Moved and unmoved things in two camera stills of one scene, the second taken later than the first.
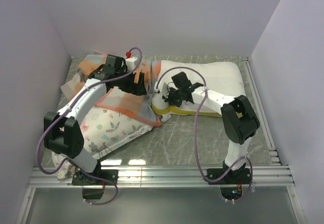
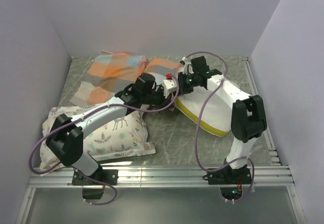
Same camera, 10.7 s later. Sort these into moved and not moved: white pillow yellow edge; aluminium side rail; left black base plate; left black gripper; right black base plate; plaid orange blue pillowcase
Moved: white pillow yellow edge; plaid orange blue pillowcase; left black gripper
Not moved: aluminium side rail; left black base plate; right black base plate
